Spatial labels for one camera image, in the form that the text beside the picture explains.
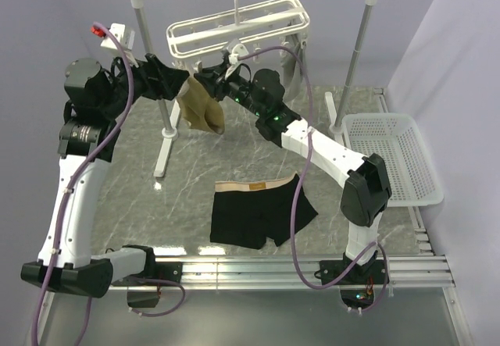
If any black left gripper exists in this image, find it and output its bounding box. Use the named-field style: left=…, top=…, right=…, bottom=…
left=101, top=48, right=190, bottom=119

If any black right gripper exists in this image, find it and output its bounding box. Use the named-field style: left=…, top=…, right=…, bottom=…
left=193, top=63, right=265, bottom=119

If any khaki underwear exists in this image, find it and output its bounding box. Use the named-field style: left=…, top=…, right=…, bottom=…
left=176, top=76, right=225, bottom=135

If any white clip hanger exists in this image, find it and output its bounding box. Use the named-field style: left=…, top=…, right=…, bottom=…
left=166, top=0, right=310, bottom=71

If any black underwear beige waistband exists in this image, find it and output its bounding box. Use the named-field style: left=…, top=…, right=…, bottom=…
left=209, top=173, right=299, bottom=250

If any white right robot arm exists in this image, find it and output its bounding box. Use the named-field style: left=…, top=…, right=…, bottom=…
left=195, top=64, right=392, bottom=284

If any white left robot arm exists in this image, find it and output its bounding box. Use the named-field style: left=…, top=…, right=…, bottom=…
left=20, top=54, right=190, bottom=298

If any grey hanging underwear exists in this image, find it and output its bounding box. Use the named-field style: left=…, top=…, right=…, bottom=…
left=280, top=34, right=306, bottom=102

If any white plastic basket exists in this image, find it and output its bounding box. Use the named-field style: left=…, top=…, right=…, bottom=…
left=342, top=112, right=444, bottom=207

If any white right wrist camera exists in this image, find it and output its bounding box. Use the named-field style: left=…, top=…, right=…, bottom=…
left=224, top=39, right=249, bottom=69

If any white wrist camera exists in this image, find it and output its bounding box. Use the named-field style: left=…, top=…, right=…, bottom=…
left=224, top=39, right=249, bottom=69
left=91, top=23, right=135, bottom=55

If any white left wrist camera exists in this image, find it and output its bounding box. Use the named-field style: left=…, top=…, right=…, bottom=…
left=91, top=23, right=135, bottom=55

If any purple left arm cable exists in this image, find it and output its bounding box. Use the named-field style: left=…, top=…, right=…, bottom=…
left=30, top=21, right=187, bottom=346

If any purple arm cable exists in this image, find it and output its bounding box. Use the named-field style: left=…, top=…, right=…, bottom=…
left=30, top=21, right=187, bottom=346
left=240, top=45, right=390, bottom=318

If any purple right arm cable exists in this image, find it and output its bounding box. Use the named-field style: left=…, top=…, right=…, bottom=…
left=240, top=45, right=390, bottom=318

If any aluminium mounting rail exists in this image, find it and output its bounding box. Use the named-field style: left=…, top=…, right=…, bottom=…
left=109, top=255, right=456, bottom=291

